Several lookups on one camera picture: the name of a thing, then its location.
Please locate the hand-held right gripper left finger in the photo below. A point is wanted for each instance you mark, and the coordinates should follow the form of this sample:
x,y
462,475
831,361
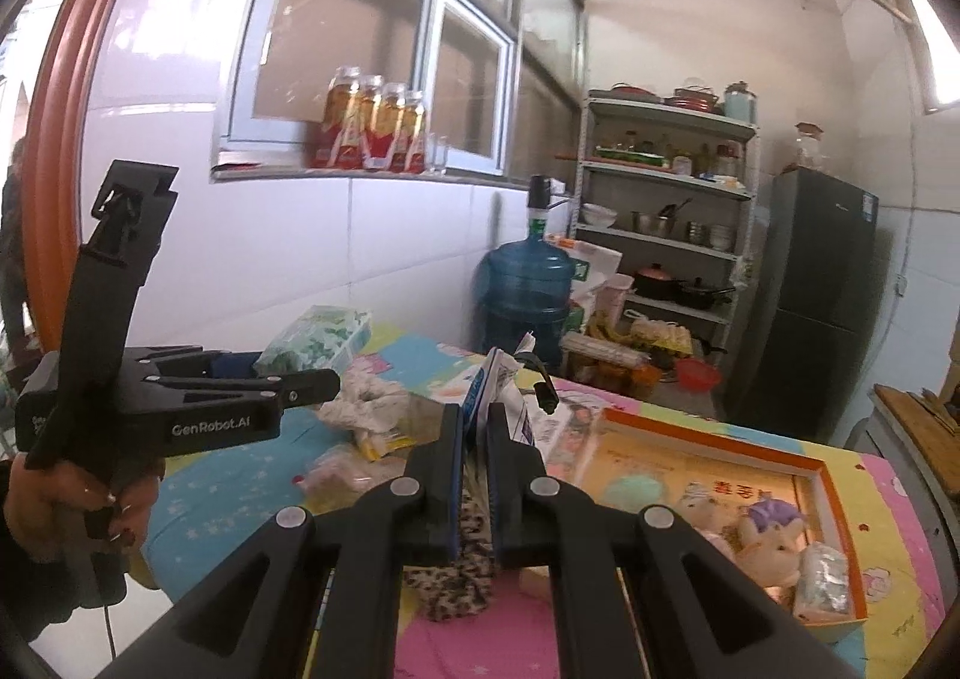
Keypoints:
x,y
450,491

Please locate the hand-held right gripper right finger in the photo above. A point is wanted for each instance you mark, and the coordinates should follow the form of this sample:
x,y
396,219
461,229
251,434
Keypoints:
x,y
501,491

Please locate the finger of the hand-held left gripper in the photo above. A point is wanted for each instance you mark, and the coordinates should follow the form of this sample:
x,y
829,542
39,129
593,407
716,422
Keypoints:
x,y
300,386
232,365

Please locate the large green leaf tissue pack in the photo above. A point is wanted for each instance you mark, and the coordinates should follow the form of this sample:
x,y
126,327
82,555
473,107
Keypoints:
x,y
315,341

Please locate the large floral scrunchie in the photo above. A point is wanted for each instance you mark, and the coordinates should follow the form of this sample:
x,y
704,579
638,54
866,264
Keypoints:
x,y
360,394

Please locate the yellow snack packet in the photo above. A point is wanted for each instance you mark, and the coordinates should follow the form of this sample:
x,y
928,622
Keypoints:
x,y
382,446

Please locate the leopard print cloth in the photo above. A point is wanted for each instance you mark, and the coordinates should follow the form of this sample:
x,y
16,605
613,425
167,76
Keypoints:
x,y
450,581

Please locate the clear plastic bag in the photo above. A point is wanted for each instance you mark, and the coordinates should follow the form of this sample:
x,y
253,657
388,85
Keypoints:
x,y
337,476

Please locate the white blue mask package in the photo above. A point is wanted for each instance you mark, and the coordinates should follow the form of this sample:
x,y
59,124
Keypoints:
x,y
502,386

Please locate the green puff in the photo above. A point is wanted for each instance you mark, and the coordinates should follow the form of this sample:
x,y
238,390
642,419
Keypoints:
x,y
630,491

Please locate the orange cardboard box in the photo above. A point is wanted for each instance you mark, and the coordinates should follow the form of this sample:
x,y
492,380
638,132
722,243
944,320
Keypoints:
x,y
675,454

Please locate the beige teddy bear pink dress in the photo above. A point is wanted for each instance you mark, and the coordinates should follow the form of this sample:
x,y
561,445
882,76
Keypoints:
x,y
701,510

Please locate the clear plastic bag packet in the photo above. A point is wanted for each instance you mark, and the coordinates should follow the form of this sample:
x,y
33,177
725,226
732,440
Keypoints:
x,y
825,578

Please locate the person's left forearm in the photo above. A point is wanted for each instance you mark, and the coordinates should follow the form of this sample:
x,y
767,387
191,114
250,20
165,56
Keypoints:
x,y
37,596

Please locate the person's left hand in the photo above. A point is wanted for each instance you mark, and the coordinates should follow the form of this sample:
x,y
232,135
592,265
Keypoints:
x,y
67,506

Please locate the packets of noodles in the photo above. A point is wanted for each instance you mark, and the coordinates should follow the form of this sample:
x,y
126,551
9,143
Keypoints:
x,y
607,349

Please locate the red paper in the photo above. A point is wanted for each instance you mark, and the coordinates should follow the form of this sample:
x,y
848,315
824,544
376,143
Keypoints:
x,y
236,163

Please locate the blue water jug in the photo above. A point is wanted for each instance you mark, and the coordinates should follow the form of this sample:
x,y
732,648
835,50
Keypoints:
x,y
525,289

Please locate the pale plastic container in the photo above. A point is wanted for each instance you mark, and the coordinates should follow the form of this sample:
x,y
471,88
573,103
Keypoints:
x,y
613,304

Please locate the red plastic basin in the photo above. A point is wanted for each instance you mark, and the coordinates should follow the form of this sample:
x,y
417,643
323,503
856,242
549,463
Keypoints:
x,y
695,373

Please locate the white sack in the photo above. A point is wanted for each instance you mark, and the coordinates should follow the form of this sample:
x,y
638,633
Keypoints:
x,y
596,259

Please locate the black pot red lid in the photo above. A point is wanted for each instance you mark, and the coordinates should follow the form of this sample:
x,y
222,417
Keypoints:
x,y
658,283

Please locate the clear drinking glass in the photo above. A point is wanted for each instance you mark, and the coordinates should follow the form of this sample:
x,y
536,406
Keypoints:
x,y
439,155

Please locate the black frying pan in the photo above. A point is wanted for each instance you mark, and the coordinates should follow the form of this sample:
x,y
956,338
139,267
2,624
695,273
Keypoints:
x,y
705,295

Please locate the white bowls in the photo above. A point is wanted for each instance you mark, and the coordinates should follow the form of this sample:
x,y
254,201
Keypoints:
x,y
600,216

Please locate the black water pump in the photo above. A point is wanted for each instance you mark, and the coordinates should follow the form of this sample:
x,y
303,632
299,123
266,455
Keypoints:
x,y
540,199

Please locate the steel pot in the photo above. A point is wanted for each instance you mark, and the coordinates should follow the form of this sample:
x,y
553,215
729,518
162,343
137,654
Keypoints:
x,y
651,223

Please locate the sliding window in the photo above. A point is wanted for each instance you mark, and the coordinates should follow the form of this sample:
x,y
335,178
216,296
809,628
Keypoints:
x,y
352,48

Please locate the green tray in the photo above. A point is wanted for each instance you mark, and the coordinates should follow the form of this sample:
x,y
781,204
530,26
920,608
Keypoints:
x,y
630,157

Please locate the dark grey refrigerator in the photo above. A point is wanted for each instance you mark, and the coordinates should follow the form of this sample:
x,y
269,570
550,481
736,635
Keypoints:
x,y
810,304

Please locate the grey metal shelf rack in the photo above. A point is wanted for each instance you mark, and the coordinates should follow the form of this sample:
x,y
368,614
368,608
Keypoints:
x,y
742,214

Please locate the red plate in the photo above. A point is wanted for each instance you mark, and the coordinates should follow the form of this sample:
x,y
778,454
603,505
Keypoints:
x,y
634,92

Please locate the red pot with glass lid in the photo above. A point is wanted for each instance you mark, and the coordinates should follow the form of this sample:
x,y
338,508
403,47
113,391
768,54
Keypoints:
x,y
691,100

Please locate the teal canister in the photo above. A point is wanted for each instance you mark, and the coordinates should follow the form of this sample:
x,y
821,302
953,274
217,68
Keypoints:
x,y
740,103

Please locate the glass jar red lid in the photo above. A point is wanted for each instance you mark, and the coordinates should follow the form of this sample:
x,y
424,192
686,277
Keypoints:
x,y
810,146

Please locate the small high window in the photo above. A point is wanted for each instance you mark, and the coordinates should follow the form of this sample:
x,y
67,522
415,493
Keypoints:
x,y
930,48

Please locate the brown door frame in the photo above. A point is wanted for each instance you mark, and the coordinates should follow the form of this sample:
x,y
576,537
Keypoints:
x,y
75,48

